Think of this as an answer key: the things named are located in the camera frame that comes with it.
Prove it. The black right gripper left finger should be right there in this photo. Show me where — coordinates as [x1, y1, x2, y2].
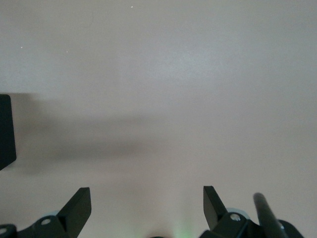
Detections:
[0, 187, 92, 238]

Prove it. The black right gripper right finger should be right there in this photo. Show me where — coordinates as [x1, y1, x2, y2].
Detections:
[199, 186, 305, 238]

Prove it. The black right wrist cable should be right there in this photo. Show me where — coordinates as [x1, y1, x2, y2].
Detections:
[253, 192, 286, 233]

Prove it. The black plastic box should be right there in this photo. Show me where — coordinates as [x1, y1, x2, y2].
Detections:
[0, 94, 17, 172]

